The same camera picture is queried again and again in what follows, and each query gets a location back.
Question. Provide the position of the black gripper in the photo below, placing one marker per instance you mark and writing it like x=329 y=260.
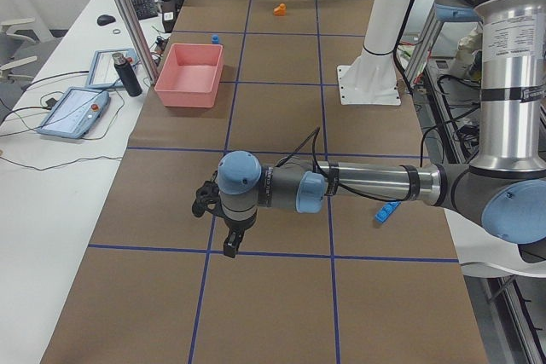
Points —
x=237 y=228

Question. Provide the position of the orange block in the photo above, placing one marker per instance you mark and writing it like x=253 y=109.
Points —
x=280 y=10

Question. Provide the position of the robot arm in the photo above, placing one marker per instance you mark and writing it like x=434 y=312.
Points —
x=502 y=189

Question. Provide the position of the pink plastic box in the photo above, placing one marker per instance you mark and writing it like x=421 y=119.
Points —
x=190 y=75

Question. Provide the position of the long blue block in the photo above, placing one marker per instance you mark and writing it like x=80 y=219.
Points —
x=385 y=212

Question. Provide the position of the near blue teach pendant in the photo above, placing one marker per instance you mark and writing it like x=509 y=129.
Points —
x=75 y=113

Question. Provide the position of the blue teach pendant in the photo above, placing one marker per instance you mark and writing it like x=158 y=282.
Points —
x=75 y=113
x=102 y=72

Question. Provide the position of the black water bottle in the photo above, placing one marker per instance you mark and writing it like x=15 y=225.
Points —
x=126 y=73

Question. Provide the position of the far blue teach pendant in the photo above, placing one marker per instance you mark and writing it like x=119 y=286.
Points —
x=102 y=72

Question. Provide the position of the black computer mouse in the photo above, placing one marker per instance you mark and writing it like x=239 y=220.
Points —
x=105 y=19

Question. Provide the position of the black keyboard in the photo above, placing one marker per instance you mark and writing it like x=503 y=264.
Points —
x=145 y=9

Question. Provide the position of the white office chair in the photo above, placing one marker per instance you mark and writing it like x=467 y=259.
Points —
x=22 y=56

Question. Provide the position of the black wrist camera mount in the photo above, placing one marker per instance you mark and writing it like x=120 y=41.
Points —
x=207 y=199

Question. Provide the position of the white camera mast stand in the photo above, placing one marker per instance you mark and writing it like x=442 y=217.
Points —
x=371 y=79

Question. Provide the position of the aluminium frame post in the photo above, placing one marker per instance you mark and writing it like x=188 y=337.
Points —
x=129 y=17

